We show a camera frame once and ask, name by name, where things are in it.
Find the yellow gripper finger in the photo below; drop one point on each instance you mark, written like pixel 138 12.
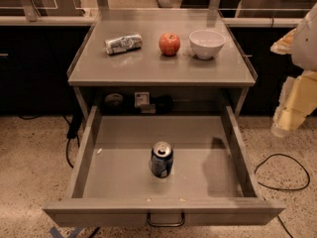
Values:
pixel 284 45
pixel 297 100

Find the blue pepsi can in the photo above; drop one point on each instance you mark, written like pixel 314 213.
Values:
pixel 161 159

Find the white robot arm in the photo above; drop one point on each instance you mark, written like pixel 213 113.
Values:
pixel 304 49

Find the grey open top drawer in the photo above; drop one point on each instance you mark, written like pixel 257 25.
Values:
pixel 211 179

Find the grey cabinet counter unit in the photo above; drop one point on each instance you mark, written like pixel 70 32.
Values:
pixel 148 66

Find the crushed silver foil can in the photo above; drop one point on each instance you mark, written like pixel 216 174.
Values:
pixel 123 44

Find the white ceramic bowl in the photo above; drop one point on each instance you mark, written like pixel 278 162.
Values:
pixel 206 44

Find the red apple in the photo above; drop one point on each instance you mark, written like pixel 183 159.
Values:
pixel 169 44

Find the white label tag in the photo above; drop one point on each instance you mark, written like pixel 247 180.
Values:
pixel 142 98

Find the blue tape on floor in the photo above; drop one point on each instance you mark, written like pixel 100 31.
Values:
pixel 70 233

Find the black metal drawer handle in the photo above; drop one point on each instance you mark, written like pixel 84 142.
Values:
pixel 166 220

